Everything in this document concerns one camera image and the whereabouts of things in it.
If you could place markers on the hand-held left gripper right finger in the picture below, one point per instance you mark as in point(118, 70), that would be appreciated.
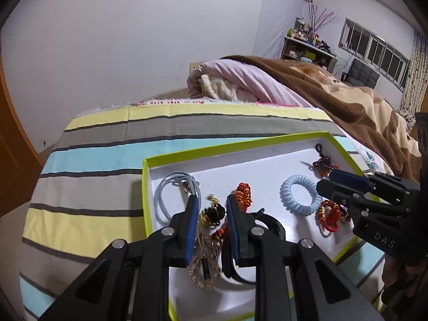
point(231, 234)

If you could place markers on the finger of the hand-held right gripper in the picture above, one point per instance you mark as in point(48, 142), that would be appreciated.
point(378, 230)
point(351, 179)

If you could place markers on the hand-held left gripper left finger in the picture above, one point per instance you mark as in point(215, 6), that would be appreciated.
point(192, 234)

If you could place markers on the black and gold scrunchie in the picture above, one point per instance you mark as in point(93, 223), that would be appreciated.
point(214, 212)

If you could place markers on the black hair band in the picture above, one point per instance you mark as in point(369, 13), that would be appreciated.
point(230, 267)

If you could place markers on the green cardboard box tray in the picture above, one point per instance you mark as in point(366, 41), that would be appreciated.
point(260, 160)

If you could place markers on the person's right hand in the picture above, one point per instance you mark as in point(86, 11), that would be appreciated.
point(394, 277)

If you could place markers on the brown and cream blanket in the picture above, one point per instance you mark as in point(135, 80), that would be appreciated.
point(334, 100)

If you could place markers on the black office chair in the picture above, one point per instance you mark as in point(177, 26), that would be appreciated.
point(362, 73)

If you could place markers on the striped bedsheet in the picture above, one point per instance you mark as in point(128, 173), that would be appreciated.
point(100, 160)

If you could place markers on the patterned curtain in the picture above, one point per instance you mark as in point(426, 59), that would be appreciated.
point(416, 73)

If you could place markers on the barred window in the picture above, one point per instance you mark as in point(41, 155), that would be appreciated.
point(374, 50)

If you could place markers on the wooden shelf desk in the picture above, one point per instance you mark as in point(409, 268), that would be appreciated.
point(307, 53)

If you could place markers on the group of bottles and jars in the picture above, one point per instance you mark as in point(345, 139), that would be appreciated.
point(301, 33)

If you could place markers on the pink quilt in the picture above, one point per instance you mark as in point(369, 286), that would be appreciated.
point(234, 77)

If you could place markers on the purple decorative branches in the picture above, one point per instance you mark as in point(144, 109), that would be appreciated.
point(317, 20)

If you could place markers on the wooden door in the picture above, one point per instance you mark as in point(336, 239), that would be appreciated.
point(13, 157)

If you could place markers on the beige wall socket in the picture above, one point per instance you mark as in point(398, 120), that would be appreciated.
point(194, 67)

